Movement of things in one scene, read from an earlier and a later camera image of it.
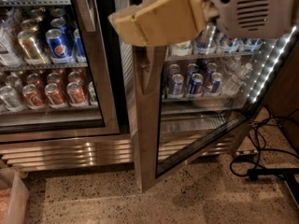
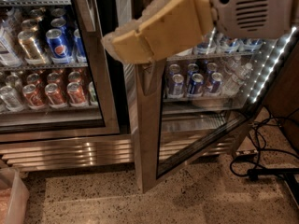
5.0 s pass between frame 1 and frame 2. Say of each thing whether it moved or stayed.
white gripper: stayed
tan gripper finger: moved
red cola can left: stayed
